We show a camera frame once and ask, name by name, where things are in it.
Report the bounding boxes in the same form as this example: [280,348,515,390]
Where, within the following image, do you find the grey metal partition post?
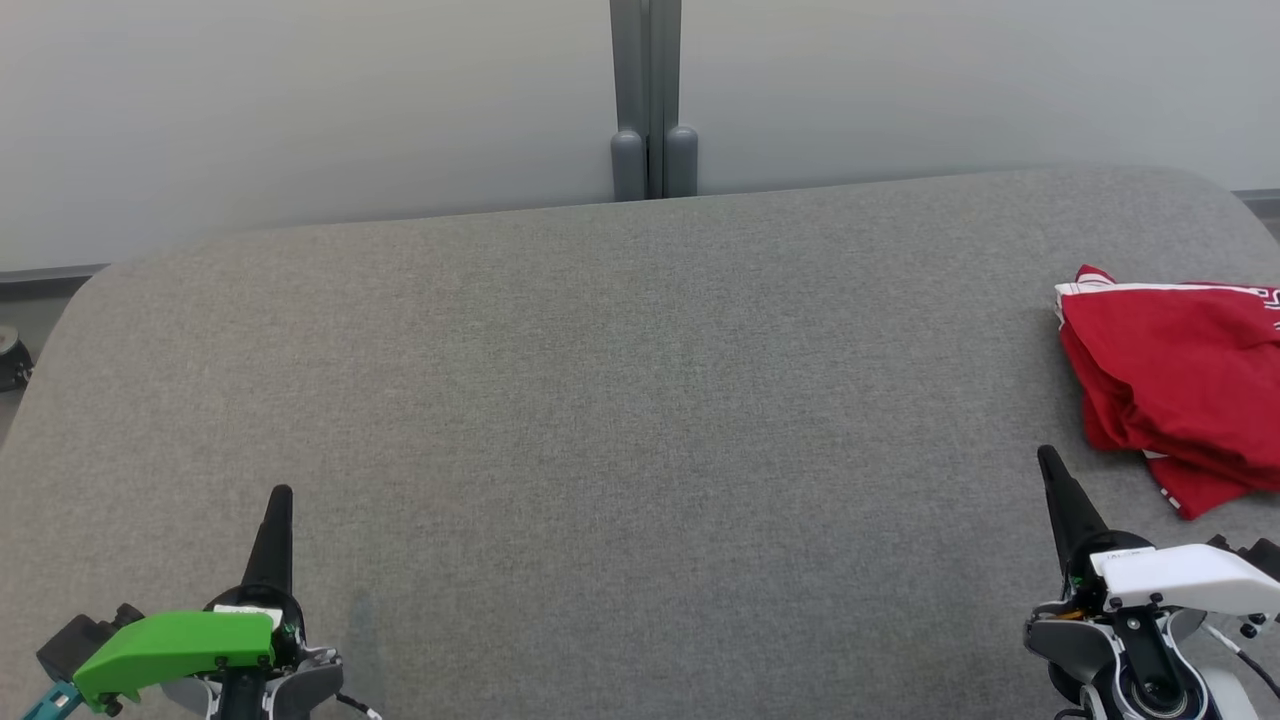
[608,0,699,202]

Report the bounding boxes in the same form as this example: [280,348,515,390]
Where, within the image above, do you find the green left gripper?
[72,484,307,704]

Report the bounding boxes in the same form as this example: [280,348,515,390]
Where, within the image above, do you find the red T-shirt white sleeves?
[1053,263,1280,521]

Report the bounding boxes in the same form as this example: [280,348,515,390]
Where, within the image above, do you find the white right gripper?
[1036,445,1280,617]

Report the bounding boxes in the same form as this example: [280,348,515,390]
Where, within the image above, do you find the black round caster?
[0,328,34,393]

